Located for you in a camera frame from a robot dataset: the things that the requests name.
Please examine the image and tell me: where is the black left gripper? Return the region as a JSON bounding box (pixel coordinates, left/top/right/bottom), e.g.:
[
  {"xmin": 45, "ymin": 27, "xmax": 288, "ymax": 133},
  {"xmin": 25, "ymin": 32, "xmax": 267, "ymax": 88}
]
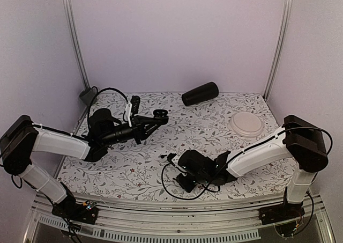
[{"xmin": 101, "ymin": 115, "xmax": 161, "ymax": 146}]

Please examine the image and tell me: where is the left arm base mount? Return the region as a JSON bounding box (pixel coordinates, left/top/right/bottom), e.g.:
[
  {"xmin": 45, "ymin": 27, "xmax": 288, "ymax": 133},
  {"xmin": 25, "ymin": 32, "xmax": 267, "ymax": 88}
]
[{"xmin": 51, "ymin": 183, "xmax": 99, "ymax": 225}]

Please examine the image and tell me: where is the grey mug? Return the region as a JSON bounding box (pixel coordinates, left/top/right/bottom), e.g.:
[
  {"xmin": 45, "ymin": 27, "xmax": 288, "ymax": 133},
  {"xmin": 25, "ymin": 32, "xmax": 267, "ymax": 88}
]
[{"xmin": 79, "ymin": 86, "xmax": 98, "ymax": 106}]

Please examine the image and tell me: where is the aluminium front rail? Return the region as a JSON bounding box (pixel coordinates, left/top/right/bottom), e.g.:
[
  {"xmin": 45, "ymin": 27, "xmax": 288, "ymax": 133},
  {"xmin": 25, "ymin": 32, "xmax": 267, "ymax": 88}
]
[{"xmin": 25, "ymin": 192, "xmax": 333, "ymax": 243}]

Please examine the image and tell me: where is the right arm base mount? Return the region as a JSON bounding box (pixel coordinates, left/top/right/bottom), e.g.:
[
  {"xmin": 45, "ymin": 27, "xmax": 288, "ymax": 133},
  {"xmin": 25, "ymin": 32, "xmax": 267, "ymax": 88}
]
[{"xmin": 258, "ymin": 202, "xmax": 304, "ymax": 225}]

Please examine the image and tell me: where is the floral patterned table mat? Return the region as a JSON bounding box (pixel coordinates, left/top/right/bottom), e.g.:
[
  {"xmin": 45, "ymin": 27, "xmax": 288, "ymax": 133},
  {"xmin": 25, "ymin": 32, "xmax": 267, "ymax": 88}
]
[{"xmin": 57, "ymin": 92, "xmax": 296, "ymax": 202}]

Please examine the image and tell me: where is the black round earbud case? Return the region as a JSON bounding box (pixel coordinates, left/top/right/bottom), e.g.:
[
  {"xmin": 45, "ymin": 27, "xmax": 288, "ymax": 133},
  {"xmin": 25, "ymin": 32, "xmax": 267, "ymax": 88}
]
[{"xmin": 153, "ymin": 109, "xmax": 169, "ymax": 125}]

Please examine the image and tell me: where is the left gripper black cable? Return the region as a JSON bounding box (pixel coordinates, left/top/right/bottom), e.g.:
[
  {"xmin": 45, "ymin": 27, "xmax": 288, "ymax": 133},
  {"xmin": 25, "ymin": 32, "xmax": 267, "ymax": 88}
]
[{"xmin": 87, "ymin": 86, "xmax": 128, "ymax": 120}]

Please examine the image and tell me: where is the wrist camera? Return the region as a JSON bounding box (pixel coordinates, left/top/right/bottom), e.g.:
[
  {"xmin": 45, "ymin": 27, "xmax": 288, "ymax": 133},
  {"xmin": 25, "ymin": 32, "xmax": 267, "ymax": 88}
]
[
  {"xmin": 167, "ymin": 153, "xmax": 179, "ymax": 168},
  {"xmin": 123, "ymin": 95, "xmax": 140, "ymax": 127}
]

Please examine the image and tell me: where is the left aluminium frame post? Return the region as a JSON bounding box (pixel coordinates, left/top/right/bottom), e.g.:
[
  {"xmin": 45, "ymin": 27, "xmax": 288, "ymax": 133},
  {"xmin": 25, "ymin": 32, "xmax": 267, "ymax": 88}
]
[{"xmin": 60, "ymin": 0, "xmax": 91, "ymax": 90}]

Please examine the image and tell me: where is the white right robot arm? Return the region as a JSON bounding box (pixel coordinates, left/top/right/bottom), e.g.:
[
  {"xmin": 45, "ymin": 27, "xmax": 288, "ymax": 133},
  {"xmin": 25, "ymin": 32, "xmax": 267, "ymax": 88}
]
[{"xmin": 168, "ymin": 115, "xmax": 331, "ymax": 219}]

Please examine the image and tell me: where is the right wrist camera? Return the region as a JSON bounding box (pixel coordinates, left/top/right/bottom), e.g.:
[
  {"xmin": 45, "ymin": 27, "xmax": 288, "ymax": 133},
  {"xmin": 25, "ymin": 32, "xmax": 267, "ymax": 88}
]
[{"xmin": 167, "ymin": 153, "xmax": 179, "ymax": 168}]

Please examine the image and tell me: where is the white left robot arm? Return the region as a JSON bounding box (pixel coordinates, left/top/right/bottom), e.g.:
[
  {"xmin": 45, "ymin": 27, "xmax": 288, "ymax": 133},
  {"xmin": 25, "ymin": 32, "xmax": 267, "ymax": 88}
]
[{"xmin": 1, "ymin": 108, "xmax": 169, "ymax": 218}]

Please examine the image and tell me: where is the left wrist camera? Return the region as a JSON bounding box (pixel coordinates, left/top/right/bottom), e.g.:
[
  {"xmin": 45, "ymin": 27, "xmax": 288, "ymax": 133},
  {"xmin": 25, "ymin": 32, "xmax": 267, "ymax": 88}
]
[{"xmin": 123, "ymin": 95, "xmax": 140, "ymax": 127}]

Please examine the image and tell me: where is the right aluminium frame post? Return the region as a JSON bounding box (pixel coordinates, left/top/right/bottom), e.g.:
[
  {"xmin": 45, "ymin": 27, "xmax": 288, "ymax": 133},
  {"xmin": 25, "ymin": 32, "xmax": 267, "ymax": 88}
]
[{"xmin": 263, "ymin": 0, "xmax": 293, "ymax": 102}]

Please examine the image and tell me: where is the aluminium frame post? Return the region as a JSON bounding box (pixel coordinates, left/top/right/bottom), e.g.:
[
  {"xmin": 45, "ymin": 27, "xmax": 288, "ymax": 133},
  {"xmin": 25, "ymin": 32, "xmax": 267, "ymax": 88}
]
[
  {"xmin": 263, "ymin": 0, "xmax": 293, "ymax": 102},
  {"xmin": 60, "ymin": 0, "xmax": 91, "ymax": 90}
]

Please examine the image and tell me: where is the black cylindrical speaker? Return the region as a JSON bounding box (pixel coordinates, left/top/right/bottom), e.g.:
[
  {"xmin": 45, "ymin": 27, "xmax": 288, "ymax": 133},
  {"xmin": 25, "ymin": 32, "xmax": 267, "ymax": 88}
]
[{"xmin": 182, "ymin": 82, "xmax": 219, "ymax": 106}]

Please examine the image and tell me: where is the beige round plate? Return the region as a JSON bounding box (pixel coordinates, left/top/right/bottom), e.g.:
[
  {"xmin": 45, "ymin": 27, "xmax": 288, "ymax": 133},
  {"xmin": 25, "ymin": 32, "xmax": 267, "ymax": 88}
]
[{"xmin": 227, "ymin": 112, "xmax": 264, "ymax": 138}]

